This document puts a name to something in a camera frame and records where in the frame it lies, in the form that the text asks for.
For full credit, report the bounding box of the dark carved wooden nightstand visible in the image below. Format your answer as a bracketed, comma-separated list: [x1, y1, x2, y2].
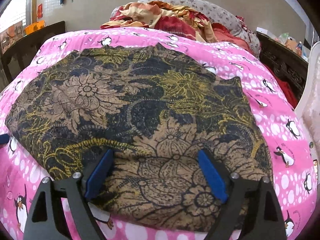
[257, 32, 308, 100]

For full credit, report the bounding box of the red wall sticker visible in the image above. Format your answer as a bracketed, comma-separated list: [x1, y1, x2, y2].
[37, 3, 43, 19]

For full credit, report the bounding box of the grey floral pillow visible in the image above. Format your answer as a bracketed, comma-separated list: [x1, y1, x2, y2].
[112, 0, 260, 57]

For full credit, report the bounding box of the pink penguin blanket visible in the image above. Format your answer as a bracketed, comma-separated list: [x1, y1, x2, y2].
[1, 27, 318, 239]

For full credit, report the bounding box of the red and cream floral quilt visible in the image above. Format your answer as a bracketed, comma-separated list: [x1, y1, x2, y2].
[100, 1, 219, 43]

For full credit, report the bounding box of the clutter on nightstand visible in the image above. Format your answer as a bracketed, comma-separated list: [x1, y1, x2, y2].
[256, 27, 310, 61]

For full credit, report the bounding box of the brown floral patterned cloth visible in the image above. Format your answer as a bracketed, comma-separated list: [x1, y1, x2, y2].
[5, 44, 273, 232]

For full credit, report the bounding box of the orange plastic basin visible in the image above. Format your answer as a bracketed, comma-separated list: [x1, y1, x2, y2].
[24, 20, 46, 35]

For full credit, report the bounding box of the dark wooden side table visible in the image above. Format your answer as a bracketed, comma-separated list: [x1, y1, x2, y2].
[1, 21, 66, 83]

